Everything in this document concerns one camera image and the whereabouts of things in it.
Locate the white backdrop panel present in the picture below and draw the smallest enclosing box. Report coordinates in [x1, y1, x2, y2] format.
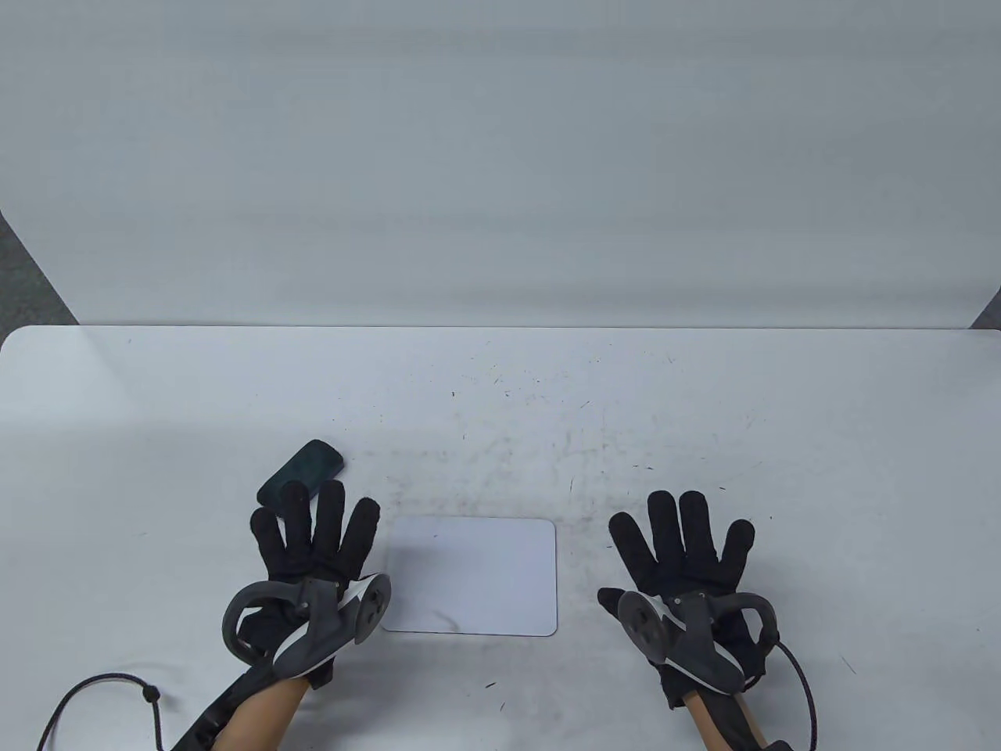
[0, 0, 1001, 329]

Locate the person's right hand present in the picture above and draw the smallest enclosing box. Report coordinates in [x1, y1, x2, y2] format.
[598, 490, 772, 710]

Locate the person's left forearm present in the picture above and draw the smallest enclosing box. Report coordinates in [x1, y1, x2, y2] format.
[211, 677, 306, 751]

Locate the grey white right hand controller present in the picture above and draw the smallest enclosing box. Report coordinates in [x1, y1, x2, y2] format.
[618, 591, 780, 695]

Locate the blue whiteboard eraser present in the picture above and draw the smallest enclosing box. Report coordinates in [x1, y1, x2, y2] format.
[257, 440, 345, 508]

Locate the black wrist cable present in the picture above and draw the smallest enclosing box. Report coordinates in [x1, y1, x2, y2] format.
[774, 641, 819, 751]
[35, 674, 165, 751]

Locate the person's left hand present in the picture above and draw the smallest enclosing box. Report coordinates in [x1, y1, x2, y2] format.
[239, 479, 382, 691]

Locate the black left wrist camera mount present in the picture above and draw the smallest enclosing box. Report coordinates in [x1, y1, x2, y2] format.
[168, 665, 274, 751]

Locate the person's right forearm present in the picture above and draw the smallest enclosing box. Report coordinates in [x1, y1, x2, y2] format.
[688, 688, 763, 751]

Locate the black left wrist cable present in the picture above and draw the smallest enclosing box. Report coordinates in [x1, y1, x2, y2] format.
[35, 674, 165, 751]

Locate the small white whiteboard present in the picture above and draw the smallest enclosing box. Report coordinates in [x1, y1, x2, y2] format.
[381, 516, 558, 636]

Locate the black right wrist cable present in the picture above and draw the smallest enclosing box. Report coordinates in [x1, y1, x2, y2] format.
[774, 641, 819, 751]

